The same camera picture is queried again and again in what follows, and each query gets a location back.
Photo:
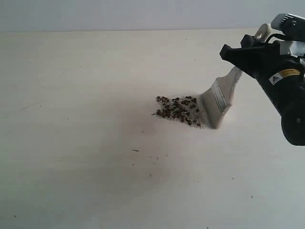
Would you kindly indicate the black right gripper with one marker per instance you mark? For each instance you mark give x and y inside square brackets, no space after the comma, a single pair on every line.
[261,61]

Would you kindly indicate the white paint brush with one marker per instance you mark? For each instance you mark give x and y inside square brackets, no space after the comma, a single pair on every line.
[218,99]

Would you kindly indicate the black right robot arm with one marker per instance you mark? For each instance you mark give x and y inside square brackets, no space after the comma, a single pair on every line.
[288,97]

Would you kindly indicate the scattered rice and brown pellets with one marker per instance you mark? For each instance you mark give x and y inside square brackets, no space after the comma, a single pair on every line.
[185,109]

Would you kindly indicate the right wrist camera with tape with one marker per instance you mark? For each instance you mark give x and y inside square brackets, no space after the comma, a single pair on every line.
[293,28]

